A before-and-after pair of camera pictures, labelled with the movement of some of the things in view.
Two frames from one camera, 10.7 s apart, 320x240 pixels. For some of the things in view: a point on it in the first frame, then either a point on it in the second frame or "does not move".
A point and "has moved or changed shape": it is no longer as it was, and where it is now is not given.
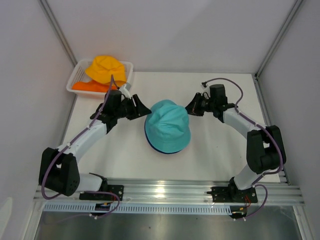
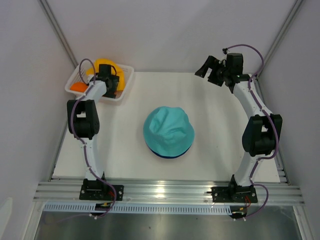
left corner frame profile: (59, 32) does not move
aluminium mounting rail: (169, 191) does not move
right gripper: (192, 108) -> (210, 62)
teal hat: (167, 127) has moved or changed shape
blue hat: (156, 149) -> (170, 157)
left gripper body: (126, 107) -> (111, 92)
